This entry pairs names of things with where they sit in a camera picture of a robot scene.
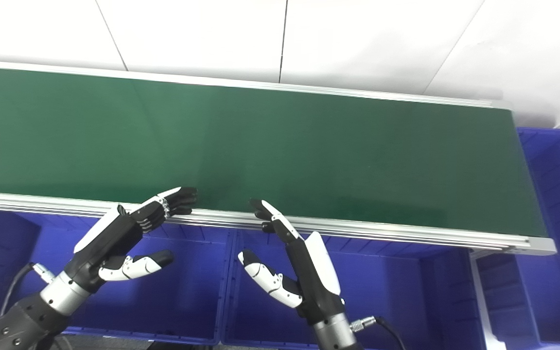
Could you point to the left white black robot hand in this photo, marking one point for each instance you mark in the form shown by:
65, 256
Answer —
110, 238

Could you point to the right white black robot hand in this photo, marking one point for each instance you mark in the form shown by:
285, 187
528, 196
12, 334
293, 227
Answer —
316, 277

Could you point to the white conveyor leg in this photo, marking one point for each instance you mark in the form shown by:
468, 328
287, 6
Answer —
483, 311

